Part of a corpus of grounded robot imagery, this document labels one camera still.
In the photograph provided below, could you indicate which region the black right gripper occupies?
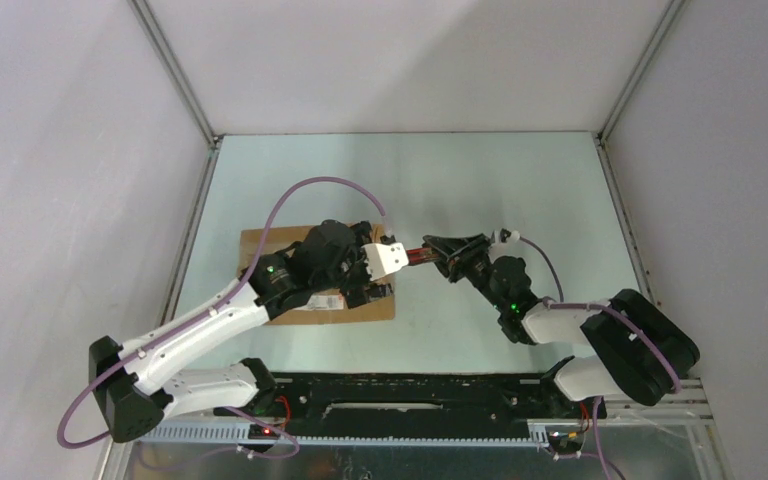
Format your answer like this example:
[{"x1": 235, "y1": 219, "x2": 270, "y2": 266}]
[{"x1": 421, "y1": 234, "x2": 507, "y2": 313}]

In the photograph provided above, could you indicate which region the brown cardboard express box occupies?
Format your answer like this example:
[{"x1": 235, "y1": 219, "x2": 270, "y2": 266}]
[{"x1": 240, "y1": 220, "x2": 395, "y2": 325}]

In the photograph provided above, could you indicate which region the red black utility knife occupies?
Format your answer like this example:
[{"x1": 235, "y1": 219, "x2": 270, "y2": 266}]
[{"x1": 406, "y1": 245, "x2": 451, "y2": 268}]

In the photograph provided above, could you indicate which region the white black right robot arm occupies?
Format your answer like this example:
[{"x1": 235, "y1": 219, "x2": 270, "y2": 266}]
[{"x1": 422, "y1": 229, "x2": 701, "y2": 418}]

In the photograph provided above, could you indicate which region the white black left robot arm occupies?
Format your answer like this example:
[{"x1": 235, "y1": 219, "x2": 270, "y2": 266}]
[{"x1": 89, "y1": 220, "x2": 384, "y2": 443}]

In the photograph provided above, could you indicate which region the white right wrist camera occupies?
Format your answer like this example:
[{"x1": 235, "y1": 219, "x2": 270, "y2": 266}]
[{"x1": 491, "y1": 228, "x2": 521, "y2": 247}]

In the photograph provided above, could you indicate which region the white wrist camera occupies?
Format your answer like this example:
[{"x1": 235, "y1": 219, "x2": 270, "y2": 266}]
[
  {"x1": 362, "y1": 242, "x2": 410, "y2": 281},
  {"x1": 491, "y1": 228, "x2": 521, "y2": 247}
]

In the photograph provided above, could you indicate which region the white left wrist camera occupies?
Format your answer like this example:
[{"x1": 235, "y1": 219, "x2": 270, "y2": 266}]
[{"x1": 362, "y1": 242, "x2": 410, "y2": 281}]

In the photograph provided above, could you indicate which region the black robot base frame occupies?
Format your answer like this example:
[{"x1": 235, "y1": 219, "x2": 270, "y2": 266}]
[{"x1": 150, "y1": 371, "x2": 610, "y2": 453}]

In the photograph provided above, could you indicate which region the aluminium left corner post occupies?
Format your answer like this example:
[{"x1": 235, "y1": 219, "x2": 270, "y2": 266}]
[{"x1": 128, "y1": 0, "x2": 218, "y2": 149}]

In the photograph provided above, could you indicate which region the aluminium corner post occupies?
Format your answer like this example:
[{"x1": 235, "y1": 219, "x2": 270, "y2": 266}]
[
  {"x1": 128, "y1": 0, "x2": 218, "y2": 149},
  {"x1": 595, "y1": 0, "x2": 688, "y2": 145}
]

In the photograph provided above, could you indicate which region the aluminium right corner post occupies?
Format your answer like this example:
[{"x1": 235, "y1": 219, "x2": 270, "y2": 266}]
[{"x1": 595, "y1": 0, "x2": 688, "y2": 145}]

